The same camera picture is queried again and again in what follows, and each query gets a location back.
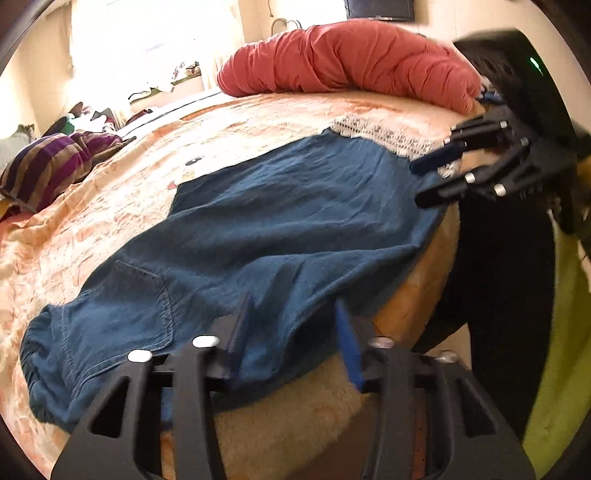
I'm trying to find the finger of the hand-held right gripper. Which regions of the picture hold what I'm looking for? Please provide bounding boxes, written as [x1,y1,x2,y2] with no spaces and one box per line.
[410,114,529,175]
[414,158,532,208]

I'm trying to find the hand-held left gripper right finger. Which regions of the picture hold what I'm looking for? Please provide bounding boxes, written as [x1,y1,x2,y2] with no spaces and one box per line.
[335,300,536,480]

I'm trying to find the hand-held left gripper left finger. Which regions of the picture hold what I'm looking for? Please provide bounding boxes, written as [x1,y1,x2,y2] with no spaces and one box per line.
[51,293,254,480]

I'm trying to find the blue denim pants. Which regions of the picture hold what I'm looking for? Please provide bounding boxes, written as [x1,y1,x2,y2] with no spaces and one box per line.
[21,114,458,428]

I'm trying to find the person's black pants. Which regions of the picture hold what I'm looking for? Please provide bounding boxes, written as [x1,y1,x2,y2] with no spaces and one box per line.
[416,185,560,444]

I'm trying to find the cream fleece bed sheet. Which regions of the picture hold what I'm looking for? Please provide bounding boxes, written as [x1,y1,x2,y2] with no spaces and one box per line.
[159,198,462,480]

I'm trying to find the red rolled duvet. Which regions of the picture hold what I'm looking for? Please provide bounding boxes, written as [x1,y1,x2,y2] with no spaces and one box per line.
[216,19,483,115]

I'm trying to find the orange and white patterned blanket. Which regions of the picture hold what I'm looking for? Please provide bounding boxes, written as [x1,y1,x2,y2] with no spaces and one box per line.
[0,90,485,480]

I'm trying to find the purple striped pillow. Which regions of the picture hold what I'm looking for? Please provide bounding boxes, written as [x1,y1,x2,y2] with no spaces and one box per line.
[0,130,123,213]

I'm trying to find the bright window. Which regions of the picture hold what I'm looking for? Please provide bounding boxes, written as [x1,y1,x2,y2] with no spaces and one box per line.
[83,0,243,100]

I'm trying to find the black wall-mounted screen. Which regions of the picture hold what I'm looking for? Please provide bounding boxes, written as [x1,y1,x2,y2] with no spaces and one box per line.
[345,0,414,21]

